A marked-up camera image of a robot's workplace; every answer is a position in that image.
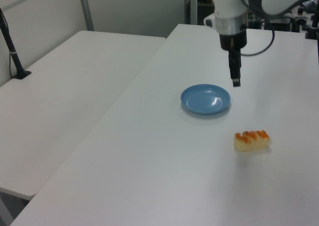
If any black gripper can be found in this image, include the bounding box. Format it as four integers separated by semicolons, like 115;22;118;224
219;28;248;88

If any blue round plate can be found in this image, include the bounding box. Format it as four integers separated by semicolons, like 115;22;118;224
180;84;231;115

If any toy bread loaf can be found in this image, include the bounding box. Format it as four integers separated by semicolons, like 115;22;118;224
233;129;271;152

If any white plastic device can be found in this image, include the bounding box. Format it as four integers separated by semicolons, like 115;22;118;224
203;13;216;28

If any black electronics box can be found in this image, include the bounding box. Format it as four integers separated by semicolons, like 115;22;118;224
268;16;293;32

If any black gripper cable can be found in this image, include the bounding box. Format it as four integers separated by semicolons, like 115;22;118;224
240;28;276;56

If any black clamp mount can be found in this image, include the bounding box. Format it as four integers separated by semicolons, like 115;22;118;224
304;11;319;40

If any grey metal frame post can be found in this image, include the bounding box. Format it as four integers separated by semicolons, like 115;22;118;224
77;0;95;32

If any black camera stand pole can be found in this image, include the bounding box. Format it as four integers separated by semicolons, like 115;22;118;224
0;7;32;80

